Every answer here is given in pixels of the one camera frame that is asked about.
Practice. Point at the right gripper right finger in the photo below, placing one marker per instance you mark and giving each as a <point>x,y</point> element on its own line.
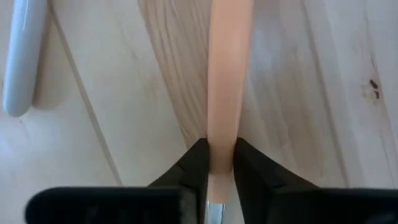
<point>264,186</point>

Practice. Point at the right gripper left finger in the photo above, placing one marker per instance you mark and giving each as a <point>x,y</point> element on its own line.
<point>186,186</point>

